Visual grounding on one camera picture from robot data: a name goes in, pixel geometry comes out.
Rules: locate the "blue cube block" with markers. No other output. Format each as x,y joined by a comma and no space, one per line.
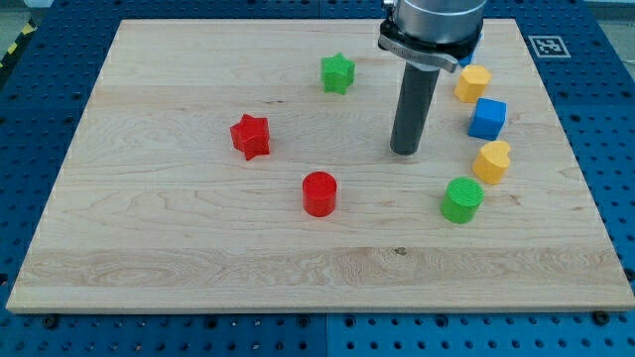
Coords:
487,119

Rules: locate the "red cylinder block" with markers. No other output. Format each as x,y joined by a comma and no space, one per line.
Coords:
319,194

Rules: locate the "wooden board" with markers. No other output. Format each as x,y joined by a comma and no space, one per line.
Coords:
244,166

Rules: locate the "yellow heart block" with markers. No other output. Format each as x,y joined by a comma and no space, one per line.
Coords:
492,162

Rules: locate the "green star block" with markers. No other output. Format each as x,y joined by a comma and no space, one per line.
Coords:
336,73

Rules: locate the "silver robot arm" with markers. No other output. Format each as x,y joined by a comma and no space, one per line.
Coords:
432,34

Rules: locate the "blue block behind arm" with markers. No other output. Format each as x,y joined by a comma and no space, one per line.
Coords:
469,57

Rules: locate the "red star block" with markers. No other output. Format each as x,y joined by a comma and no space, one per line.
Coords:
251,136

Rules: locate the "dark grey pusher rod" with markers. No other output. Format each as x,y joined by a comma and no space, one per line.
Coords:
416,94

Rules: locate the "green cylinder block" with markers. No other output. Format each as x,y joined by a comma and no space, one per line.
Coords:
462,199

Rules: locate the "yellow hexagon block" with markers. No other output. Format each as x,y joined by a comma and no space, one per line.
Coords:
472,83

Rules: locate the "white fiducial marker tag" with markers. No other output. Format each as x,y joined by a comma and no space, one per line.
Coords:
549,47

